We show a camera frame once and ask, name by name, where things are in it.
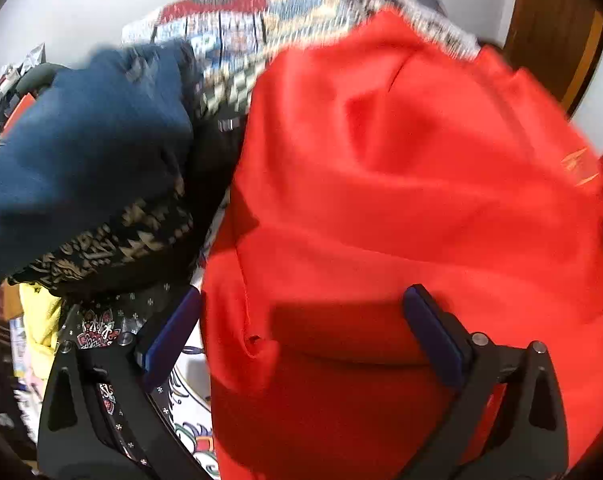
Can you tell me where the white swirl printed cloth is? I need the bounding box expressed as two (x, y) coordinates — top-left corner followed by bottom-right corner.
(150, 330), (218, 480)

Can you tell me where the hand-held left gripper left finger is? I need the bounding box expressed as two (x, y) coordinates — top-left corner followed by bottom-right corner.
(36, 286), (217, 480)

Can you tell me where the dark blue garment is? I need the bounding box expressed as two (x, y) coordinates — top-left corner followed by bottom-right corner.
(0, 42), (197, 286)

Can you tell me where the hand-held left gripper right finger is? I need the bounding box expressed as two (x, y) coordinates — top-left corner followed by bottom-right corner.
(395, 284), (570, 480)

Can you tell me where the brown wooden door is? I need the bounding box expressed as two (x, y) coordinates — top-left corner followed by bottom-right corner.
(501, 0), (603, 117)

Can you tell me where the black gold patterned garment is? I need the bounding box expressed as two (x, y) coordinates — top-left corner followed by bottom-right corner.
(6, 45), (250, 298)

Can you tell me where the yellow cloth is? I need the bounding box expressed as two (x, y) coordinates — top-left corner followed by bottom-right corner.
(18, 281), (63, 382)

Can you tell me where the pile of assorted clutter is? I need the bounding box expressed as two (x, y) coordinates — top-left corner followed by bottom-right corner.
(0, 44), (50, 153)

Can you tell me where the red garment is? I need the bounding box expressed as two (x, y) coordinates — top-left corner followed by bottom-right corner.
(200, 10), (603, 480)

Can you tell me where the colourful patterned blanket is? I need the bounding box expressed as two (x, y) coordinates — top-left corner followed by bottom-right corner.
(122, 0), (482, 118)

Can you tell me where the black floral printed cloth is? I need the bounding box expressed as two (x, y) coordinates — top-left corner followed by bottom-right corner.
(59, 280), (202, 468)

